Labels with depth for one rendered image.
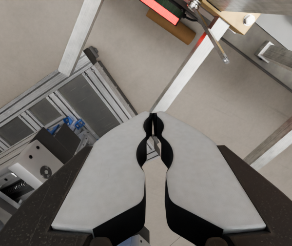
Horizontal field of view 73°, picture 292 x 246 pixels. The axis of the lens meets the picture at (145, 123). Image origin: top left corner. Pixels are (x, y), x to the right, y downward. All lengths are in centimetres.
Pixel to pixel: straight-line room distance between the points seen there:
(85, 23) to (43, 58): 105
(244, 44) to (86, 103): 93
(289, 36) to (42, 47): 130
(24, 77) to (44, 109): 32
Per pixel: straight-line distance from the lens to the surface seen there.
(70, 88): 127
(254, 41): 70
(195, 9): 46
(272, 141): 54
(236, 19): 48
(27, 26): 151
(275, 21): 81
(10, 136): 164
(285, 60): 60
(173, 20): 62
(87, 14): 48
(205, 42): 48
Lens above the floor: 132
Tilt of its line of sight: 59 degrees down
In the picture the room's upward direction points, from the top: 179 degrees counter-clockwise
